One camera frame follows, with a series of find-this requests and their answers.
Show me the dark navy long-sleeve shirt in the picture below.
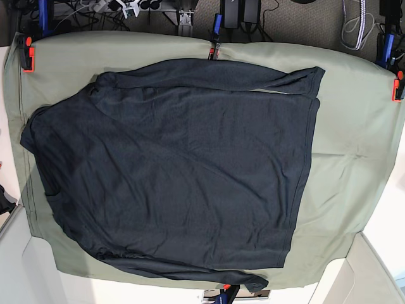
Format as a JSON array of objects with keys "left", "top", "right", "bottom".
[{"left": 20, "top": 59, "right": 325, "bottom": 292}]

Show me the bottom blue orange clamp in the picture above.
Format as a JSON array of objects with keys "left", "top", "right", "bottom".
[{"left": 213, "top": 284, "right": 240, "bottom": 304}]

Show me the green table cloth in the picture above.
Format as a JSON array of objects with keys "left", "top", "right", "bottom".
[{"left": 3, "top": 31, "right": 404, "bottom": 289}]

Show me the white power strip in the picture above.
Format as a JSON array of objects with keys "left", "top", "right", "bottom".
[{"left": 79, "top": 0, "right": 111, "bottom": 13}]

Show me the top left orange clamp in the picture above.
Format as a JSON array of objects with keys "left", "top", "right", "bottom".
[{"left": 17, "top": 35, "right": 35, "bottom": 73}]

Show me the right orange clamp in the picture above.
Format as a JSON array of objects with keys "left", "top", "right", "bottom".
[{"left": 392, "top": 71, "right": 405, "bottom": 103}]

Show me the grey metal bracket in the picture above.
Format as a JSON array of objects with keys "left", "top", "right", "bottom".
[{"left": 177, "top": 11, "right": 194, "bottom": 37}]

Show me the left blue clamp handle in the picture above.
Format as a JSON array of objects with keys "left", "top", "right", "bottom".
[{"left": 38, "top": 0, "right": 50, "bottom": 37}]

